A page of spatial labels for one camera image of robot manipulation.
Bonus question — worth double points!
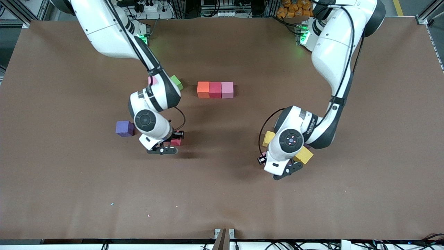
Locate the yellow foam cube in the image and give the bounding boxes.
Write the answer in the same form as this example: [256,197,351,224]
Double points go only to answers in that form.
[294,146,314,165]
[262,131,276,148]

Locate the green foam cube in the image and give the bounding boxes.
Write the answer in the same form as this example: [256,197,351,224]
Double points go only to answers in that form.
[170,75,184,91]

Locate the purple foam cube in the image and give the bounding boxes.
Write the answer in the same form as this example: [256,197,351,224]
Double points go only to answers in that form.
[116,120,135,137]

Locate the white power strip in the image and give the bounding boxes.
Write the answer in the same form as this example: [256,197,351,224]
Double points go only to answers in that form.
[134,0,174,19]

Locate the pile of orange items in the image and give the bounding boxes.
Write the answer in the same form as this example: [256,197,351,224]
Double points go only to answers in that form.
[276,0,315,19]

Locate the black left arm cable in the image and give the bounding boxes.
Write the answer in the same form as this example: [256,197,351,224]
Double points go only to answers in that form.
[258,0,365,158]

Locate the metal table edge bracket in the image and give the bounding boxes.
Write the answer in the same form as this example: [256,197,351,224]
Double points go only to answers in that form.
[214,228,235,250]

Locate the aluminium frame post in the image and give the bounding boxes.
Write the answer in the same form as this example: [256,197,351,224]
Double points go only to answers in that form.
[0,0,52,28]
[415,0,444,26]

